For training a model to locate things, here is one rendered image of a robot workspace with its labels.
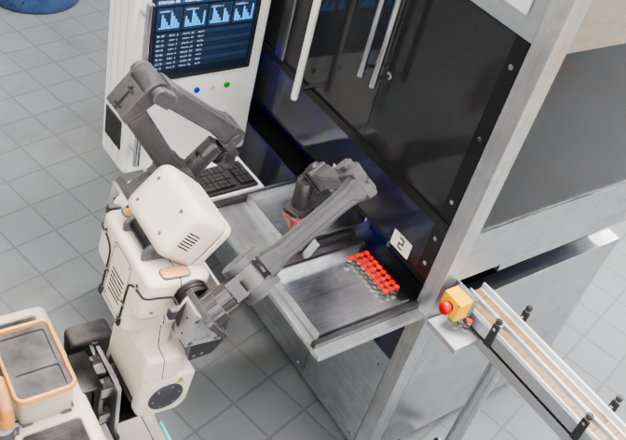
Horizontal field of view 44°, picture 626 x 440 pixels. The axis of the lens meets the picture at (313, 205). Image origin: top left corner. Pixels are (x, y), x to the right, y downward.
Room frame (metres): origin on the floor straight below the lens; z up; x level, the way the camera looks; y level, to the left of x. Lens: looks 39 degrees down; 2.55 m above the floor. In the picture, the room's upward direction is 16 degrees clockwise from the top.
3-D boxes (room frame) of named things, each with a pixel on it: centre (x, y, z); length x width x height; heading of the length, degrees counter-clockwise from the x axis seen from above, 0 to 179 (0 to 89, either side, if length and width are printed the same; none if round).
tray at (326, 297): (1.69, -0.15, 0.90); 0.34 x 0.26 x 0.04; 134
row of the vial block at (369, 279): (1.77, -0.23, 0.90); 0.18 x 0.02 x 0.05; 44
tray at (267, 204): (2.02, 0.01, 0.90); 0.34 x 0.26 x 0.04; 134
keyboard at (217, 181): (2.09, 0.40, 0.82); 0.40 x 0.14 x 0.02; 136
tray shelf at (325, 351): (1.84, -0.06, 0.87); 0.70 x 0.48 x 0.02; 44
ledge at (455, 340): (1.69, -0.53, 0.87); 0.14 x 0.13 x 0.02; 134
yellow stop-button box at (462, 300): (1.68, -0.49, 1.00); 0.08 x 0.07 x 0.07; 134
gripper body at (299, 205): (1.89, 0.04, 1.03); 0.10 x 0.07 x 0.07; 149
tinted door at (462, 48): (1.90, -0.25, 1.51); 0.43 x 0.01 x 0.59; 44
